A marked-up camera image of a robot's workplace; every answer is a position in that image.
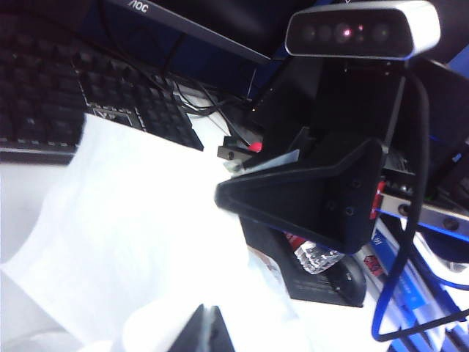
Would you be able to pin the pulled white tissue sheet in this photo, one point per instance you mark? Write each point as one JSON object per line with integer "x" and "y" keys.
{"x": 128, "y": 227}

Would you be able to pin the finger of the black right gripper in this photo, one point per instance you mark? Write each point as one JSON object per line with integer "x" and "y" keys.
{"x": 234, "y": 154}

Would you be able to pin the blue soft tissue pack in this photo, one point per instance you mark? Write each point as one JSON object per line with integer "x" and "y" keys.
{"x": 410, "y": 286}

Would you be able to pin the black keyboard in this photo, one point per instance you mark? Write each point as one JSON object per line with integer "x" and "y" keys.
{"x": 73, "y": 91}

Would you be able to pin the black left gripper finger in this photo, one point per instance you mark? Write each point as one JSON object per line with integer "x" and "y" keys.
{"x": 205, "y": 333}

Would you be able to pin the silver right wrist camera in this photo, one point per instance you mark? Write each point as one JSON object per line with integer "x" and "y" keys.
{"x": 362, "y": 29}

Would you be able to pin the black mouse pad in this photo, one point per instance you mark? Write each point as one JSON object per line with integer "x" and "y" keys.
{"x": 322, "y": 289}

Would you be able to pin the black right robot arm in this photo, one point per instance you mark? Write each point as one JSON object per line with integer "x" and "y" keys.
{"x": 447, "y": 128}

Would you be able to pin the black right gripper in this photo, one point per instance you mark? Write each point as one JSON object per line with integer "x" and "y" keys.
{"x": 348, "y": 102}

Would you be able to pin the black AOC monitor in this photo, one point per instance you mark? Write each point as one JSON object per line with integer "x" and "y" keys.
{"x": 201, "y": 33}

